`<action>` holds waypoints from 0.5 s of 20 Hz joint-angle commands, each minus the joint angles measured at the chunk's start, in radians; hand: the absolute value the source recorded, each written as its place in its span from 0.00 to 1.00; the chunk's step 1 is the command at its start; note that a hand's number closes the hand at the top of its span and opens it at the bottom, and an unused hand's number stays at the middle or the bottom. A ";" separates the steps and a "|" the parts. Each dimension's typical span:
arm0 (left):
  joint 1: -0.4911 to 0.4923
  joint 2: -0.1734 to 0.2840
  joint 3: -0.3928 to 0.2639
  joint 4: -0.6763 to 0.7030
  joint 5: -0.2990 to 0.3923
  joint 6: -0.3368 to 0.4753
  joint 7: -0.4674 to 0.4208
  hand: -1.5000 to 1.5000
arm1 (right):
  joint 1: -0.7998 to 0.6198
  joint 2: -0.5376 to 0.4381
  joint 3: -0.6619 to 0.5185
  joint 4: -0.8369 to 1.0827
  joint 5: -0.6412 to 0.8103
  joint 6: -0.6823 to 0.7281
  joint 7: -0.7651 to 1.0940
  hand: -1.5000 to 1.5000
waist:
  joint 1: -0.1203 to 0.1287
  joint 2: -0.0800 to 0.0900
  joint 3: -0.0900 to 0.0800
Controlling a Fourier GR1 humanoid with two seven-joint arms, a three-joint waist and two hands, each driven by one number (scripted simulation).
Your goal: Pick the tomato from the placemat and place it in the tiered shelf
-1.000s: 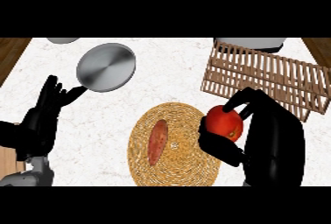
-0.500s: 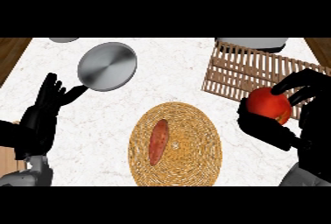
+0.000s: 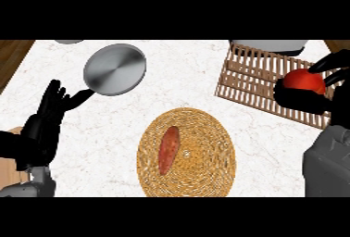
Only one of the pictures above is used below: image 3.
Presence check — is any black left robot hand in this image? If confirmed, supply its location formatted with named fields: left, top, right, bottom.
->
left=0, top=79, right=96, bottom=172

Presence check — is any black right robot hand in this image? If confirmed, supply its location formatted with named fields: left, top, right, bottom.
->
left=272, top=49, right=350, bottom=130

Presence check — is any red tomato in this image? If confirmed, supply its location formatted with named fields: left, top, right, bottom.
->
left=282, top=68, right=328, bottom=95

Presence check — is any brown wooden tiered shelf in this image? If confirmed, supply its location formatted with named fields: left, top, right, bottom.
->
left=213, top=42, right=344, bottom=131

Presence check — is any round woven wicker placemat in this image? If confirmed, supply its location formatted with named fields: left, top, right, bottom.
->
left=136, top=106, right=238, bottom=198

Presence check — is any round grey metal plate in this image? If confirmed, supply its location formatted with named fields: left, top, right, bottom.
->
left=83, top=43, right=148, bottom=97

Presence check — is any grey round object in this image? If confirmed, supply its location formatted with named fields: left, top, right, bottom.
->
left=54, top=39, right=85, bottom=45

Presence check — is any orange sweet potato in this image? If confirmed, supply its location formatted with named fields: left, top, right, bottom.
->
left=157, top=125, right=182, bottom=177

